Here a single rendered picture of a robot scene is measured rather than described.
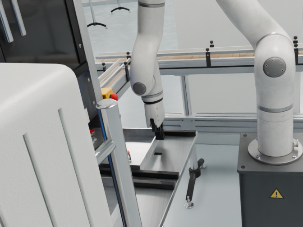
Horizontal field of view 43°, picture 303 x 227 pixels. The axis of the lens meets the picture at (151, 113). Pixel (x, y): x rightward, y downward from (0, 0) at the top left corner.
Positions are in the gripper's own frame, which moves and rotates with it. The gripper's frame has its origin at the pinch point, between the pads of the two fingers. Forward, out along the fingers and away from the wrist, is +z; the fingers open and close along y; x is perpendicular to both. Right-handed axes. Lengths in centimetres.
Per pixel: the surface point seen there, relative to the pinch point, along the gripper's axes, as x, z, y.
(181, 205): -20, 92, -66
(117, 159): 29, -48, 88
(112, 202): -5.6, 3.8, 36.6
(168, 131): 1.6, 2.4, -6.3
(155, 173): 4.7, 2.3, 22.0
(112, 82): -41, -2, -52
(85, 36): -26.3, -38.8, -9.4
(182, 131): 7.2, 2.4, -6.4
